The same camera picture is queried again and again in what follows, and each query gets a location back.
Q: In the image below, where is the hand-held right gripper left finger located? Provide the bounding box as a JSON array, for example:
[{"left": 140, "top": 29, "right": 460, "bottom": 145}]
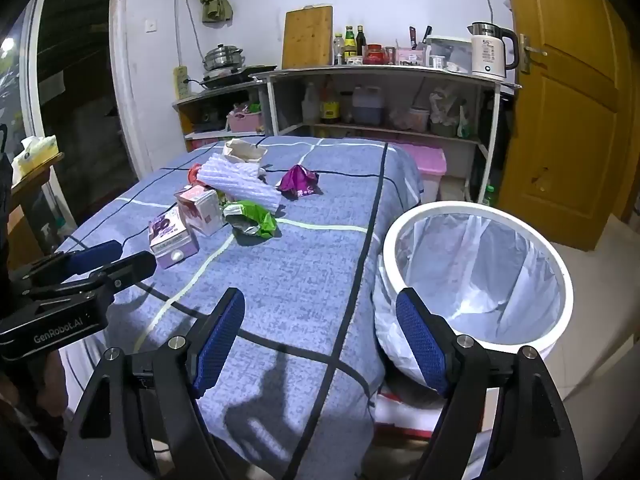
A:
[{"left": 57, "top": 287, "right": 247, "bottom": 480}]

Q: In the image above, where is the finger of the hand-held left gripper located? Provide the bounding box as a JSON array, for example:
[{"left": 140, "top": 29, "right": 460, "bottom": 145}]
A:
[
  {"left": 7, "top": 240, "right": 124, "bottom": 288},
  {"left": 20, "top": 251, "right": 157, "bottom": 311}
]

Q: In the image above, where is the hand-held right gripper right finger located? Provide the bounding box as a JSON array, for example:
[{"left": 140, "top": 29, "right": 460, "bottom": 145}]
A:
[{"left": 395, "top": 287, "right": 586, "bottom": 480}]

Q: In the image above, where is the purple drink carton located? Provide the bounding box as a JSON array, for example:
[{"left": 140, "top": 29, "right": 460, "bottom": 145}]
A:
[{"left": 148, "top": 211, "right": 200, "bottom": 270}]

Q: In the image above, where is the white round trash bin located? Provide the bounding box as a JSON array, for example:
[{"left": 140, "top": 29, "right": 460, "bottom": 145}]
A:
[{"left": 372, "top": 201, "right": 575, "bottom": 401}]

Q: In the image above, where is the white foam fruit net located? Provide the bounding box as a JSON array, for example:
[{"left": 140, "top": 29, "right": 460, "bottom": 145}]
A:
[{"left": 197, "top": 152, "right": 283, "bottom": 213}]

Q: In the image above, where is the white paper cup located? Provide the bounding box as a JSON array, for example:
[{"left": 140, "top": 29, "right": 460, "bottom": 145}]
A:
[{"left": 221, "top": 138, "right": 268, "bottom": 166}]

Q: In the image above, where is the purple snack wrapper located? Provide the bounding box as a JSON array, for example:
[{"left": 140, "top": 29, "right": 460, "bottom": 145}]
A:
[{"left": 276, "top": 164, "right": 320, "bottom": 198}]

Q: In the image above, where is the red white cardboard box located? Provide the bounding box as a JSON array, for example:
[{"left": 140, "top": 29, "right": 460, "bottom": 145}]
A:
[{"left": 375, "top": 390, "right": 486, "bottom": 441}]

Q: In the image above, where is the wooden side table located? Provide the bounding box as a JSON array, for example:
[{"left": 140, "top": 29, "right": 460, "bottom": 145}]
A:
[{"left": 7, "top": 152, "right": 66, "bottom": 256}]

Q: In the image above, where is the pink drink carton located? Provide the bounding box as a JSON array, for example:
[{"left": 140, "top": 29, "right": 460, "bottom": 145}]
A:
[{"left": 173, "top": 185, "right": 224, "bottom": 237}]

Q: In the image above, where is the white plastic bin liner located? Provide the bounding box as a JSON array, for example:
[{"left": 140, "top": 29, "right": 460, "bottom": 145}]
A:
[{"left": 372, "top": 211, "right": 563, "bottom": 396}]

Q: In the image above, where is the blue checked blanket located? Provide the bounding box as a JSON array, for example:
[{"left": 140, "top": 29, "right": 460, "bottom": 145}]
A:
[{"left": 52, "top": 135, "right": 426, "bottom": 480}]

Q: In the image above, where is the tissue pack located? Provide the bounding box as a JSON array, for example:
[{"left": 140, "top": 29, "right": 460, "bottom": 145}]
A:
[{"left": 12, "top": 136, "right": 60, "bottom": 181}]

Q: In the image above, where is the green snack wrapper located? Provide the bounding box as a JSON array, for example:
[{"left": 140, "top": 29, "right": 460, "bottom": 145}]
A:
[{"left": 222, "top": 200, "right": 278, "bottom": 240}]

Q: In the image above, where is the pink storage box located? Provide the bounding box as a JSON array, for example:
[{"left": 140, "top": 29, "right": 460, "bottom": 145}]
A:
[{"left": 400, "top": 142, "right": 447, "bottom": 203}]

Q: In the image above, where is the pink plastic basket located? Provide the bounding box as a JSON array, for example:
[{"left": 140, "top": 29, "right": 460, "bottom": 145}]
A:
[{"left": 226, "top": 110, "right": 266, "bottom": 133}]

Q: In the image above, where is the yellowed power strip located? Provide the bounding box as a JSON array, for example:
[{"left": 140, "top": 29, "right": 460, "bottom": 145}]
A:
[{"left": 172, "top": 65, "right": 192, "bottom": 101}]

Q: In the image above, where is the small white shelf unit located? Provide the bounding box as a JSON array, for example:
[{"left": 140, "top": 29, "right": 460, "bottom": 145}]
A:
[{"left": 172, "top": 82, "right": 273, "bottom": 153}]

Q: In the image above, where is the black induction cooker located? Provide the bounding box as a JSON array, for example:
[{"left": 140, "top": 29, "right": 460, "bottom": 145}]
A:
[{"left": 201, "top": 64, "right": 278, "bottom": 88}]

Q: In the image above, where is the clear plastic tub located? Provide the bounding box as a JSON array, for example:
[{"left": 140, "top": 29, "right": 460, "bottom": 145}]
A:
[{"left": 407, "top": 107, "right": 431, "bottom": 133}]

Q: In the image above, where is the steel cooking pot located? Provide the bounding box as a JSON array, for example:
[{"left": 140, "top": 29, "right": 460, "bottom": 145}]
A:
[{"left": 202, "top": 45, "right": 246, "bottom": 72}]

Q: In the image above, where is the bundle of plastic bags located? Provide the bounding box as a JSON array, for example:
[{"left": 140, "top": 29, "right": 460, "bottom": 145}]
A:
[{"left": 429, "top": 85, "right": 476, "bottom": 138}]

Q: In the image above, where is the white plastic bottle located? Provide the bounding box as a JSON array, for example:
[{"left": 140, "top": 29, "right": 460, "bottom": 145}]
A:
[{"left": 301, "top": 82, "right": 321, "bottom": 123}]

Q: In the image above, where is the dark liquid jug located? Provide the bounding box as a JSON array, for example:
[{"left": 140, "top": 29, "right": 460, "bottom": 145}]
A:
[{"left": 351, "top": 85, "right": 386, "bottom": 126}]

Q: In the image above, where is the yellow-label sauce bottle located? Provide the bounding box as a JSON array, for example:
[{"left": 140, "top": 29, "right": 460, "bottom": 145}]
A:
[{"left": 320, "top": 87, "right": 341, "bottom": 125}]

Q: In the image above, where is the yellow wooden door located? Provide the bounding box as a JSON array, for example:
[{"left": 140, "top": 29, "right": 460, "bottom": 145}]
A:
[{"left": 500, "top": 0, "right": 640, "bottom": 251}]

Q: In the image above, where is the white kitchen shelf unit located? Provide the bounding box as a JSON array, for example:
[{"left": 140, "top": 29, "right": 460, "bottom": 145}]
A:
[{"left": 250, "top": 62, "right": 521, "bottom": 206}]

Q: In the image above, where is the wooden cutting board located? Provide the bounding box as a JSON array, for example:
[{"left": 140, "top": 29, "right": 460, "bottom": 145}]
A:
[{"left": 281, "top": 5, "right": 334, "bottom": 70}]

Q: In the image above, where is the pink knife holder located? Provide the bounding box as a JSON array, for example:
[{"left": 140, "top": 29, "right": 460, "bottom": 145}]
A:
[{"left": 395, "top": 45, "right": 426, "bottom": 66}]

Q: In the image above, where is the clear plastic container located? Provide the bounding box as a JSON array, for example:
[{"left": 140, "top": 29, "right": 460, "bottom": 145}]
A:
[{"left": 425, "top": 35, "right": 473, "bottom": 73}]

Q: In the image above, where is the white electric kettle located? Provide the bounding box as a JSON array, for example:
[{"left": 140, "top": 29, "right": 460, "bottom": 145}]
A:
[{"left": 467, "top": 21, "right": 520, "bottom": 80}]

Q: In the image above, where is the metal door handle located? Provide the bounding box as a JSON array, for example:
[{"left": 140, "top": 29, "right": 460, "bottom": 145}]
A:
[{"left": 519, "top": 34, "right": 548, "bottom": 73}]

